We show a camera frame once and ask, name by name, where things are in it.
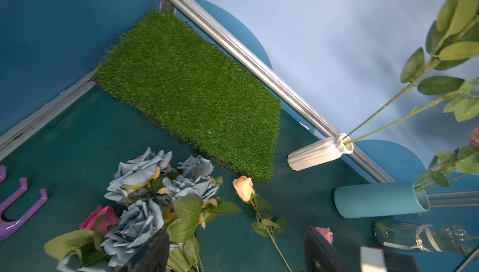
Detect peach rose single stem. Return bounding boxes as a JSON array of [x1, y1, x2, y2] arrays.
[[233, 176, 292, 272]]

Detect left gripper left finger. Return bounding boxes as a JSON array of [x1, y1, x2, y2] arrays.
[[118, 228, 170, 272]]

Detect pink flower bunch on table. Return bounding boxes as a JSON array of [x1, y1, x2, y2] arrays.
[[79, 206, 120, 234]]

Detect aluminium frame right bar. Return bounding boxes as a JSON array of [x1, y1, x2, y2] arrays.
[[428, 191, 479, 208]]

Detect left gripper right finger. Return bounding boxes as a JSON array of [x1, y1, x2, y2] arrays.
[[304, 226, 359, 272]]

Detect purple toy garden fork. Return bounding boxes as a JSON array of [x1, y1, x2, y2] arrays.
[[0, 165, 49, 243]]

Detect green artificial grass mat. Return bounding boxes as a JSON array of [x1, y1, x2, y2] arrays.
[[95, 11, 282, 182]]

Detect aluminium frame back bar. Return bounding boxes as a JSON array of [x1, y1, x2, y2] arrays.
[[169, 0, 394, 183]]

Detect white ribbed ceramic vase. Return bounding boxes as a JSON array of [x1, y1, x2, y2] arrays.
[[288, 133, 354, 171]]

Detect teal cylindrical vase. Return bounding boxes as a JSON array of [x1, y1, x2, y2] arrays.
[[333, 182, 430, 219]]

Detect blue hydrangea bunch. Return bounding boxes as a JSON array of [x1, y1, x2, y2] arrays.
[[44, 150, 240, 272]]

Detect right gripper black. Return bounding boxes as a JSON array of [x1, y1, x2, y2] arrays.
[[385, 253, 420, 272]]

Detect clear glass vase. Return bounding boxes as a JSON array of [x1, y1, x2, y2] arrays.
[[372, 220, 479, 257]]

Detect small pink rosebud stem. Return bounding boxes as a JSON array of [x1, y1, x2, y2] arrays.
[[316, 227, 334, 245]]

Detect aluminium frame bar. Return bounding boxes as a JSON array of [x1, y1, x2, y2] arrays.
[[169, 0, 394, 183], [428, 191, 479, 208]]

